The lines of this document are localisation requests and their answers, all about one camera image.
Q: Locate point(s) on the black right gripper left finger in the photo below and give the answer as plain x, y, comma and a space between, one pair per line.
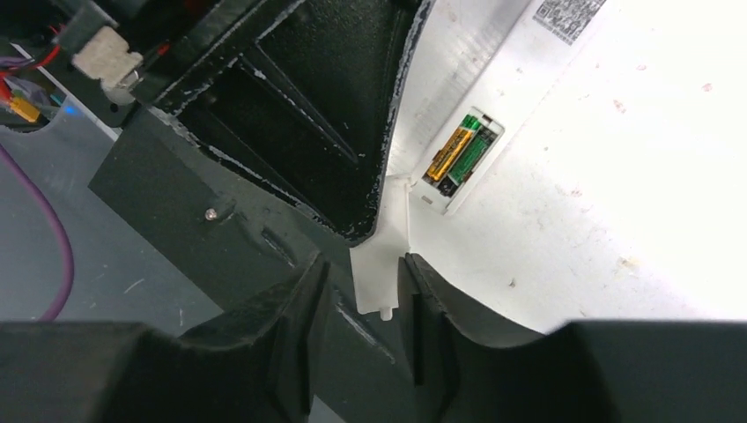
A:
255, 363

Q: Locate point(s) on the white remote battery cover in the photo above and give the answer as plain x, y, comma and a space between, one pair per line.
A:
374, 263

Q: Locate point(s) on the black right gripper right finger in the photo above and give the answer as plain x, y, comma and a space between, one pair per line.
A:
472, 364

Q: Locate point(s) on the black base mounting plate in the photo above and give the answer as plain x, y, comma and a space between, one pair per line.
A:
232, 239

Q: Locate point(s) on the green black AAA battery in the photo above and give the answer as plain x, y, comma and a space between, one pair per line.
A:
473, 152

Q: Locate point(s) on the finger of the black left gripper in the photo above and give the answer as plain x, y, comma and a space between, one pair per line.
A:
300, 96

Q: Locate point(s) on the white remote control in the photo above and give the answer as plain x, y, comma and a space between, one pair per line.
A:
495, 60

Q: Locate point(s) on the gold AAA battery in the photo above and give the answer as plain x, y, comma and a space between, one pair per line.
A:
448, 153

